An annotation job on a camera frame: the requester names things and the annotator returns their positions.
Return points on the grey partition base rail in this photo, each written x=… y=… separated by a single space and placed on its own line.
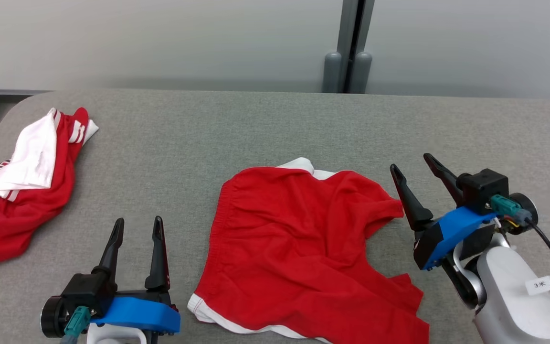
x=22 y=91

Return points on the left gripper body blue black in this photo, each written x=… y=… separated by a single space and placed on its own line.
x=136 y=315

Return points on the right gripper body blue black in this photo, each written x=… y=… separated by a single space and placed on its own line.
x=456 y=229

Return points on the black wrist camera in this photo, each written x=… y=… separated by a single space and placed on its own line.
x=482 y=188
x=86 y=289

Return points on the red shorts white trim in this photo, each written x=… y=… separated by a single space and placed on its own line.
x=280 y=248

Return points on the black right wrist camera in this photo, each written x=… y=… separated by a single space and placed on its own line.
x=482 y=188

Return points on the grey cylindrical stopper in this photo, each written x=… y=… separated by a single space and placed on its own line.
x=361 y=71
x=332 y=71

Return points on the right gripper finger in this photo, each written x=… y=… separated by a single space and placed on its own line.
x=413 y=205
x=447 y=177

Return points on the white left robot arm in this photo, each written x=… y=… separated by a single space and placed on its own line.
x=112 y=337

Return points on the red white basketball jersey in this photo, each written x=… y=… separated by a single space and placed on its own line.
x=17 y=215

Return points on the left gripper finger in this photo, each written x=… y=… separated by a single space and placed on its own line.
x=159 y=263
x=111 y=253

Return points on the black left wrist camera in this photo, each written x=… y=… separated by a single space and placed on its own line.
x=86 y=289

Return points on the grey partition post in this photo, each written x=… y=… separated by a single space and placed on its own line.
x=346 y=28

